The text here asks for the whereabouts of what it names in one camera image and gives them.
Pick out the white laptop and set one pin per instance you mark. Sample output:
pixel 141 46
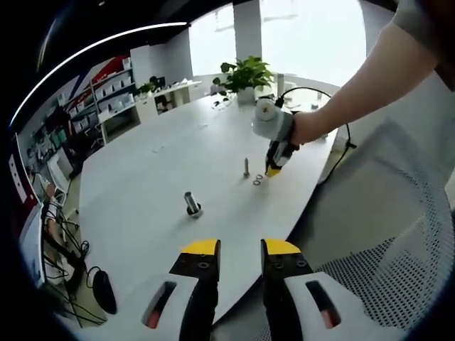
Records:
pixel 32 241

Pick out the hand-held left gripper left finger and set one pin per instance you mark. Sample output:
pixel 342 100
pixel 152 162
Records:
pixel 197 263

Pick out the small steel threaded stud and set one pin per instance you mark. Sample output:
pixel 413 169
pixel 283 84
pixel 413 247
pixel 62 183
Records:
pixel 246 167

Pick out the large black washer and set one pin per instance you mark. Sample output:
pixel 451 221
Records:
pixel 200 209

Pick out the long ceiling light strip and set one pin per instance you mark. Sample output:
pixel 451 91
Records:
pixel 89 44

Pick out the black oval object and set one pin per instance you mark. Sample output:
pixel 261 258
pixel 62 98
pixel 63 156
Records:
pixel 105 291

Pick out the white cabinet desk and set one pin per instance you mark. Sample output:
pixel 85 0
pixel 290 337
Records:
pixel 170 97

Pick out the grey mesh office chair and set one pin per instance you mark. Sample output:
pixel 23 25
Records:
pixel 409 213

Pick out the white shelf unit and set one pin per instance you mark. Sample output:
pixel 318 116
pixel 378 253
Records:
pixel 106 89

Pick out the person's right hand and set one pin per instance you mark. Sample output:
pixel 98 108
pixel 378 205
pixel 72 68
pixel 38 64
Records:
pixel 305 128

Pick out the large steel threaded stud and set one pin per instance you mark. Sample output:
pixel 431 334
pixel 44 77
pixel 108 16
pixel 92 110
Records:
pixel 191 200

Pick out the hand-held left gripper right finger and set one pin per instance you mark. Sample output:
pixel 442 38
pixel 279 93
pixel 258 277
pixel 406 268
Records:
pixel 284 264

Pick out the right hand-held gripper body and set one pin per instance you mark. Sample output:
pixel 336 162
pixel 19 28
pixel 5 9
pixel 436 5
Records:
pixel 273 122

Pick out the potted green plant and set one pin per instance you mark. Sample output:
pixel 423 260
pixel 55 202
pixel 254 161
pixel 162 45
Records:
pixel 249 74

